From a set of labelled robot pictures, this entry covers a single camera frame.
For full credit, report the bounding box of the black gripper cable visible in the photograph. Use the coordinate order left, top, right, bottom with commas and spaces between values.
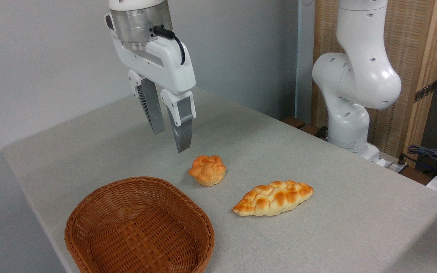
153, 26, 186, 65

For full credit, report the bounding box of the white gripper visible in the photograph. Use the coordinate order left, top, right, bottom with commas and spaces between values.
105, 13, 196, 154

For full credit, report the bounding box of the round orange bread roll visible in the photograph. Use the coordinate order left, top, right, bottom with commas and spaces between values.
188, 155, 227, 187

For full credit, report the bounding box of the bundle of dark cables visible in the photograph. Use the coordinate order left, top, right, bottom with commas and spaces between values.
407, 144, 437, 179

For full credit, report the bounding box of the brown wooden block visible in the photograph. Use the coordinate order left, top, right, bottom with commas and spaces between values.
298, 124, 327, 141

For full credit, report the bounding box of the pale vertical wall post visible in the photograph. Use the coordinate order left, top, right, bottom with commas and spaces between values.
296, 0, 315, 124

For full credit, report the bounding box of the black metal screen hinge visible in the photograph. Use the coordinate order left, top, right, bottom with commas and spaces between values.
414, 81, 437, 103

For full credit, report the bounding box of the brown wicker basket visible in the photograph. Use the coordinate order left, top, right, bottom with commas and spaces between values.
64, 176, 215, 273

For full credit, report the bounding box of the long braided bread loaf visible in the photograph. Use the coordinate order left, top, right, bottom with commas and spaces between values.
232, 180, 314, 217

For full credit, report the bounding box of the grey tablecloth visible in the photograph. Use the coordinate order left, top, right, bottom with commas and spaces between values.
2, 85, 437, 273

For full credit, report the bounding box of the wooden rattan screen panel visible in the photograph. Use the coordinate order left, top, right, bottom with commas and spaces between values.
311, 0, 437, 167

